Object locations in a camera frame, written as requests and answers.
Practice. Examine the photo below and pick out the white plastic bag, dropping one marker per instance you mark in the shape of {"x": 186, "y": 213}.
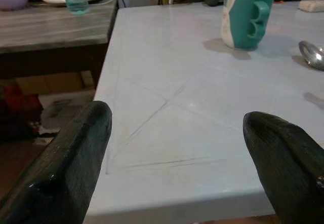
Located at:
{"x": 64, "y": 112}

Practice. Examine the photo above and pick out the cardboard box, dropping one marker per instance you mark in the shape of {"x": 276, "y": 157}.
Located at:
{"x": 50, "y": 82}

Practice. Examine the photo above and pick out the grey wooden side table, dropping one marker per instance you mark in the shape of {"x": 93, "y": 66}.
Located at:
{"x": 50, "y": 31}

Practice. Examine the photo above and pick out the white folded cloth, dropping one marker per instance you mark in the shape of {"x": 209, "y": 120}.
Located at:
{"x": 312, "y": 6}

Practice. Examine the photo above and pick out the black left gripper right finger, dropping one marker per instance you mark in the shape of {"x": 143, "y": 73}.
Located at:
{"x": 286, "y": 163}

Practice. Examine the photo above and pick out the red object under table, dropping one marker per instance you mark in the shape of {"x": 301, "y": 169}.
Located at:
{"x": 19, "y": 99}

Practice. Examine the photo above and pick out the silver metal spoon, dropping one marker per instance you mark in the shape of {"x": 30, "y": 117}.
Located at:
{"x": 312, "y": 54}

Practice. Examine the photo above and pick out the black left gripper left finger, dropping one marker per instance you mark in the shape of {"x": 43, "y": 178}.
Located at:
{"x": 63, "y": 168}

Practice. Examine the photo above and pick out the teal mug with white rabbit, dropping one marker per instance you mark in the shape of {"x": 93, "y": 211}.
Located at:
{"x": 246, "y": 17}

